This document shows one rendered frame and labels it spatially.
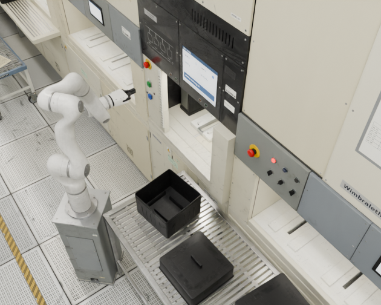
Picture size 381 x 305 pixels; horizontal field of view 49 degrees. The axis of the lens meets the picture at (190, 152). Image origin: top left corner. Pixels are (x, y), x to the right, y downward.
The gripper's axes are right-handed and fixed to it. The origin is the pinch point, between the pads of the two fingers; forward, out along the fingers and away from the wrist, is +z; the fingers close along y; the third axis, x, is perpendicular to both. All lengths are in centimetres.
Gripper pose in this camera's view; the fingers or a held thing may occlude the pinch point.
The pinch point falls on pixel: (132, 91)
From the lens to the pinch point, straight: 264.4
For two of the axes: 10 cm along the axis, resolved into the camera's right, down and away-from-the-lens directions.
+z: 8.1, -4.3, 4.0
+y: 5.9, 6.0, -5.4
